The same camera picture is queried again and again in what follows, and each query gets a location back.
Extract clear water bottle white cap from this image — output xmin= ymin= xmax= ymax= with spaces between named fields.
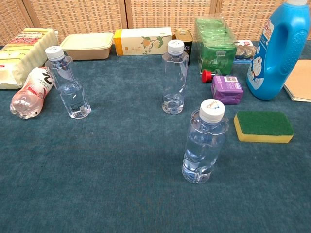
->
xmin=161 ymin=39 xmax=189 ymax=115
xmin=44 ymin=45 xmax=92 ymax=120
xmin=182 ymin=99 xmax=229 ymax=184

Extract teal carpet table cover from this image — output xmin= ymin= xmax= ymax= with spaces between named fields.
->
xmin=0 ymin=40 xmax=311 ymax=233

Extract purple wrapped packet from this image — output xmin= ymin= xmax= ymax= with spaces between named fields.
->
xmin=210 ymin=75 xmax=244 ymax=105

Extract white orange tea box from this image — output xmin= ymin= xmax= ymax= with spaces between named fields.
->
xmin=113 ymin=27 xmax=173 ymax=57

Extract gold can black label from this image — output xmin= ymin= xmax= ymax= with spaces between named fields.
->
xmin=174 ymin=29 xmax=194 ymax=66

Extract clear box green packets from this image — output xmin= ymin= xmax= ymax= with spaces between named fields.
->
xmin=195 ymin=14 xmax=238 ymax=74

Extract beige lidded food container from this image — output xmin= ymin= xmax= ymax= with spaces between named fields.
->
xmin=59 ymin=32 xmax=115 ymax=61

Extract woven rattan folding screen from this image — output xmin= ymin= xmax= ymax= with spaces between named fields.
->
xmin=0 ymin=0 xmax=311 ymax=46

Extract green yellow scouring sponge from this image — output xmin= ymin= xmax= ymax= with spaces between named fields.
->
xmin=233 ymin=111 xmax=295 ymax=144

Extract blue blister pack of clips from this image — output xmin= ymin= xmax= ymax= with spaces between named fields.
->
xmin=233 ymin=39 xmax=257 ymax=64

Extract blue detergent jug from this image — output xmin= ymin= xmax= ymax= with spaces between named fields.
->
xmin=245 ymin=0 xmax=311 ymax=101

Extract pink drink bottle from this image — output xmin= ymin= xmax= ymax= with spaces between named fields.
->
xmin=10 ymin=66 xmax=54 ymax=120

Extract brown spiral notebook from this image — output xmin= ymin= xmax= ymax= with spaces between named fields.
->
xmin=283 ymin=59 xmax=311 ymax=102

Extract yellow sponge multipack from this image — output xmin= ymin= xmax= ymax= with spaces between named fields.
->
xmin=0 ymin=27 xmax=59 ymax=90

